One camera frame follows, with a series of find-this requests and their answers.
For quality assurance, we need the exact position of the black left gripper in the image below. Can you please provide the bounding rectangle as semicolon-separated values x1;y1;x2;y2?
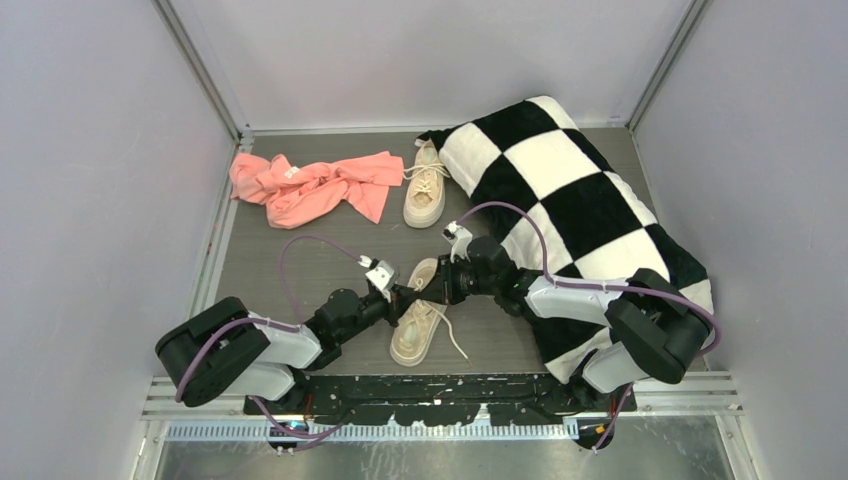
336;283;420;344

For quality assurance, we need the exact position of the black white checkered pillow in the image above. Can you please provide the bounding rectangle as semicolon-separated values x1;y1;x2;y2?
417;95;715;386

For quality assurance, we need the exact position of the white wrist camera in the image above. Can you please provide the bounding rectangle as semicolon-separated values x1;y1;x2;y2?
358;255;398;300
442;221;474;263

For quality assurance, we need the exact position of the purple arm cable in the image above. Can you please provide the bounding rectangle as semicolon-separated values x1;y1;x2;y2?
174;234;376;454
457;201;723;452

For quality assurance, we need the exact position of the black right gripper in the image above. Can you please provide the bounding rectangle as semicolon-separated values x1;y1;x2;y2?
421;251;500;304

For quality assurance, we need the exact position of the aluminium front rail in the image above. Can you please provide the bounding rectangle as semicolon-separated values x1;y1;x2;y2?
140;372;745;444

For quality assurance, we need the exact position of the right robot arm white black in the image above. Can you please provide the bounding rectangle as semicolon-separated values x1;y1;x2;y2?
416;237;718;411

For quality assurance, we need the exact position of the pink cloth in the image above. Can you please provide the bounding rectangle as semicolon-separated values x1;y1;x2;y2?
229;151;404;230

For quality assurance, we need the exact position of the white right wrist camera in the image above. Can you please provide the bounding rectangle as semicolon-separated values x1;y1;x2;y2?
442;221;474;263

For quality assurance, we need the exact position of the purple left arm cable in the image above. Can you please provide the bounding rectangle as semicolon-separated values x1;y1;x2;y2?
174;234;376;454

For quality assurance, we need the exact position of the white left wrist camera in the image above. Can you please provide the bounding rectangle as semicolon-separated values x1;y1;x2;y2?
358;255;398;300

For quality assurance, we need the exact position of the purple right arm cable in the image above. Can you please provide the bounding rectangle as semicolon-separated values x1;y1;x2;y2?
457;201;723;452

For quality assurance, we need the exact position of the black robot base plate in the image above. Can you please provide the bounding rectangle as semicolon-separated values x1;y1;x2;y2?
263;374;625;427

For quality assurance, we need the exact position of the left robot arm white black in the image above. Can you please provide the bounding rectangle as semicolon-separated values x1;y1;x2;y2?
154;285;419;414

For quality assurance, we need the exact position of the beige sneaker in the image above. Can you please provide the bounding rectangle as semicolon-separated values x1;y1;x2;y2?
403;140;451;229
389;300;471;368

